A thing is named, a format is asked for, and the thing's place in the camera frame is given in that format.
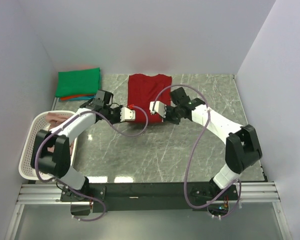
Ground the aluminium rail frame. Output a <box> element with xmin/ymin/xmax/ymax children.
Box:
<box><xmin>6</xmin><ymin>181</ymin><xmax>292</xmax><ymax>240</ymax></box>

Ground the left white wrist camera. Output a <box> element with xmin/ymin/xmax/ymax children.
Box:
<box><xmin>120</xmin><ymin>107</ymin><xmax>136</xmax><ymax>122</ymax></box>

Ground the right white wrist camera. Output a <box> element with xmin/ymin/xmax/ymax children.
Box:
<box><xmin>149</xmin><ymin>101</ymin><xmax>167</xmax><ymax>119</ymax></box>

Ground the pink t shirt in basket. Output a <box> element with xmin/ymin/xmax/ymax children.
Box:
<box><xmin>45</xmin><ymin>112</ymin><xmax>74</xmax><ymax>156</ymax></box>

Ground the orange folded t shirt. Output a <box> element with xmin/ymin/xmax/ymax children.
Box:
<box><xmin>59</xmin><ymin>94</ymin><xmax>95</xmax><ymax>102</ymax></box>

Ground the red t shirt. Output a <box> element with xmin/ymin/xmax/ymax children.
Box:
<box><xmin>127</xmin><ymin>73</ymin><xmax>172</xmax><ymax>124</ymax></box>

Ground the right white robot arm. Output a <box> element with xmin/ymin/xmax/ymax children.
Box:
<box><xmin>149</xmin><ymin>84</ymin><xmax>263</xmax><ymax>200</ymax></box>

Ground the green folded t shirt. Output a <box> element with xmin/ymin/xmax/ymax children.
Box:
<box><xmin>55</xmin><ymin>67</ymin><xmax>101</xmax><ymax>98</ymax></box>

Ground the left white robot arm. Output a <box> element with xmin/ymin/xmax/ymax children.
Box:
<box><xmin>31</xmin><ymin>90</ymin><xmax>125</xmax><ymax>201</ymax></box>

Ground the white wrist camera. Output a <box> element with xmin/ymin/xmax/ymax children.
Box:
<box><xmin>149</xmin><ymin>101</ymin><xmax>167</xmax><ymax>119</ymax></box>
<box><xmin>120</xmin><ymin>107</ymin><xmax>136</xmax><ymax>122</ymax></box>

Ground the teal folded t shirt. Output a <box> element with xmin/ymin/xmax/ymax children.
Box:
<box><xmin>69</xmin><ymin>94</ymin><xmax>95</xmax><ymax>101</ymax></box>

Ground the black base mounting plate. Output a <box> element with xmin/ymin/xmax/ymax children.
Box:
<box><xmin>60</xmin><ymin>181</ymin><xmax>239</xmax><ymax>213</ymax></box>

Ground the white plastic laundry basket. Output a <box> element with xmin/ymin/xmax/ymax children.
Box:
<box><xmin>18</xmin><ymin>110</ymin><xmax>75</xmax><ymax>181</ymax></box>

